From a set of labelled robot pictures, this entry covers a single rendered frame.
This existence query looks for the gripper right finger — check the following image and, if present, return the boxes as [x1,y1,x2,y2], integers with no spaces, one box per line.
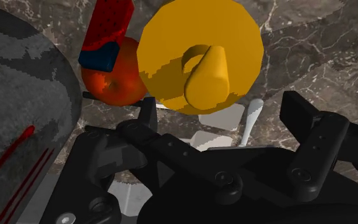
[279,90,358,202]

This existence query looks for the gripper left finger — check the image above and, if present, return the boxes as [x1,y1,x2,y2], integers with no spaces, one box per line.
[39,91,245,224]

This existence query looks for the white spoon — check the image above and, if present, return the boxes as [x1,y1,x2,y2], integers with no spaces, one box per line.
[238,98,265,147]

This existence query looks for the red apple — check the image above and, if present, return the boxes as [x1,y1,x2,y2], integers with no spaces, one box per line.
[81,36,148,107]

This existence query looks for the yellow round thing with knob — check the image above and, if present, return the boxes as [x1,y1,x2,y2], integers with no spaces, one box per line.
[136,0,265,116]

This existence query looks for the red box with blue end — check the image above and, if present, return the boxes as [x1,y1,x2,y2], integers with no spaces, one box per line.
[78,0,135,73]

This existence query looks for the grey round thing red stripes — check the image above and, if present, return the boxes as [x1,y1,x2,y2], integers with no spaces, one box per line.
[0,3,83,224]

